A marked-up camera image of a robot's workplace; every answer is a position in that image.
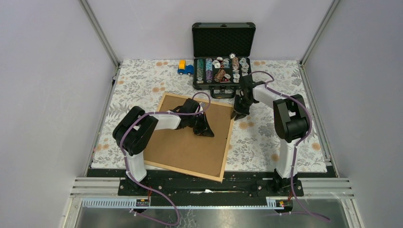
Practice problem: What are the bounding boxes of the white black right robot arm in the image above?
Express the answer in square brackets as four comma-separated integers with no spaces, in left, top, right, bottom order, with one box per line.
[231,75,312,196]

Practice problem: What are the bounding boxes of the blue toy block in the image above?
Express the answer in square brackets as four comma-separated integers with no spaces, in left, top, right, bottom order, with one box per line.
[177,65,194,76]

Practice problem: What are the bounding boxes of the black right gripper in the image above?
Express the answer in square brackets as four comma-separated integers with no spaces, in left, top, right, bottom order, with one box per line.
[230,95,255,121]

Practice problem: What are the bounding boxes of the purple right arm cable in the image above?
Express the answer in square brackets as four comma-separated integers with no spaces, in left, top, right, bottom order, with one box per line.
[249,70,331,222]

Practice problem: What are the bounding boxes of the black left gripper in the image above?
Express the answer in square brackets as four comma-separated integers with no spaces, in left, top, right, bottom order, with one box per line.
[187,112,213,137]

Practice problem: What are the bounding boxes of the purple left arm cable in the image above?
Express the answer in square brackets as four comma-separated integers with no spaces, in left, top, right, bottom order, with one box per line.
[119,91,211,227]

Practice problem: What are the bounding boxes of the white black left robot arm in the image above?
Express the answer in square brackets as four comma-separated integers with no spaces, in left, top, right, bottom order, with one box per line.
[113,98,214,195]

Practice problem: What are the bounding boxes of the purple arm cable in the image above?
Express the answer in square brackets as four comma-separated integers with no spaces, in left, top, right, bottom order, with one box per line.
[119,91,211,227]
[249,70,331,222]

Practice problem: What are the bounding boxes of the brown frame backing board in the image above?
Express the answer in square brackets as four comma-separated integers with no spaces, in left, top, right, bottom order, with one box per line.
[144,95,234,179]

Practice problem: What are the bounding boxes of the floral patterned table cloth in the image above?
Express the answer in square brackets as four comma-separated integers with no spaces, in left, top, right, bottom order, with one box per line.
[91,59,307,171]

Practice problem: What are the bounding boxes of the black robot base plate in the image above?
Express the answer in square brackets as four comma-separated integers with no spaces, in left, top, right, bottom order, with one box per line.
[86,168,336,207]

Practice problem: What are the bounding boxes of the light wooden picture frame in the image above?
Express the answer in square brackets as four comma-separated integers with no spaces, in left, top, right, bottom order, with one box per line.
[143,92,236,183]

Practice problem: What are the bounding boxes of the black poker chip case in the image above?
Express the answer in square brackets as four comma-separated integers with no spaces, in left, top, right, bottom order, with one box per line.
[192,22,256,99]

